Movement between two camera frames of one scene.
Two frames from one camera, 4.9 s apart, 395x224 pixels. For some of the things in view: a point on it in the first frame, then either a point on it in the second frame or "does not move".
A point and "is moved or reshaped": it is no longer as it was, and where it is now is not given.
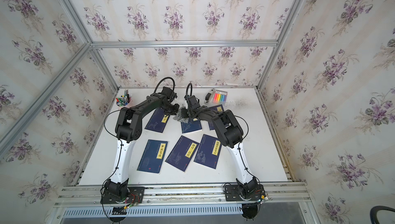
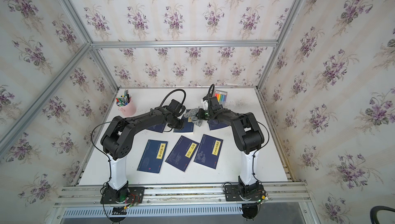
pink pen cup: (125, 100) does not move
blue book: (194, 124) is moved or reshaped
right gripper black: (184, 115) -> (200, 115)
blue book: (181, 154) does not move
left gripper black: (175, 109) -> (180, 126)
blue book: (208, 153) does not move
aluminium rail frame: (279, 196) does not move
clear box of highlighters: (219, 96) does not move
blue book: (152, 159) does not move
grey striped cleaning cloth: (179, 116) is moved or reshaped
